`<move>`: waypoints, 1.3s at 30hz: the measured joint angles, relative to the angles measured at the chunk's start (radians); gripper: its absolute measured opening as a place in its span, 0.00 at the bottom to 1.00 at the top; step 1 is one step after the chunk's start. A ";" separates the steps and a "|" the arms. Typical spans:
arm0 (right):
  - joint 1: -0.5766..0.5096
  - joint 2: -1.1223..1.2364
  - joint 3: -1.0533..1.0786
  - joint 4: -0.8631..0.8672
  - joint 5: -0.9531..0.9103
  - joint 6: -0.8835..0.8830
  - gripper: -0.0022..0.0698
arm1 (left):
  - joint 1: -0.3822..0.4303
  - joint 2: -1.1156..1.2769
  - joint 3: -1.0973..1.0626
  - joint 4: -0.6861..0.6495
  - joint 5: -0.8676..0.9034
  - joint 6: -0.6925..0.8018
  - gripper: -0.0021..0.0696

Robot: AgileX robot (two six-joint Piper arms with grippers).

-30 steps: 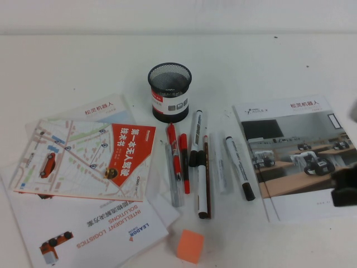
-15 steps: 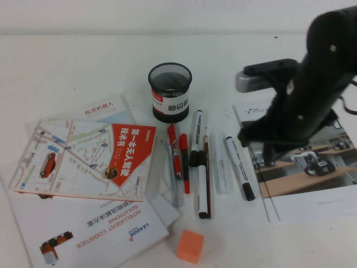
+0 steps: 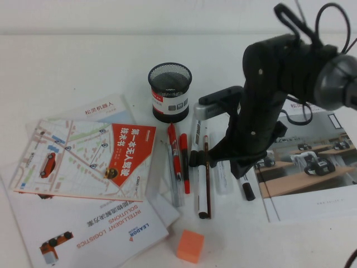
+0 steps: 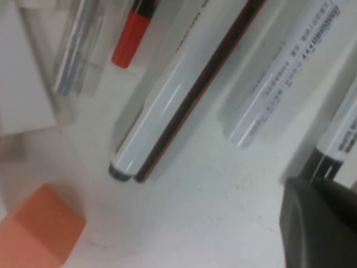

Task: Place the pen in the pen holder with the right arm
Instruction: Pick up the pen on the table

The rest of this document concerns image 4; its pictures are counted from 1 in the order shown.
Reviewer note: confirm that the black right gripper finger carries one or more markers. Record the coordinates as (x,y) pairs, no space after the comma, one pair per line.
(320,229)

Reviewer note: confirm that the whiteboard marker with black cap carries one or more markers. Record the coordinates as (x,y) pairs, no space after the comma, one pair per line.
(167,100)
(338,134)

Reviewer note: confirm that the all white marker pen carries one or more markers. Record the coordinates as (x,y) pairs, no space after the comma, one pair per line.
(273,89)

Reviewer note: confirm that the thin red marker pen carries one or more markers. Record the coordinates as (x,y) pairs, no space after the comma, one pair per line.
(131,36)

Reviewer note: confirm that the grey transparent pen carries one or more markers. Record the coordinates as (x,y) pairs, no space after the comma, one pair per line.
(75,56)

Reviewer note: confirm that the dark red pencil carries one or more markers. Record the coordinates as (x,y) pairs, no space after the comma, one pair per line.
(192,97)

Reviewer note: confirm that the orange cube eraser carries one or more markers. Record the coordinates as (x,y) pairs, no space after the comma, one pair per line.
(36,226)

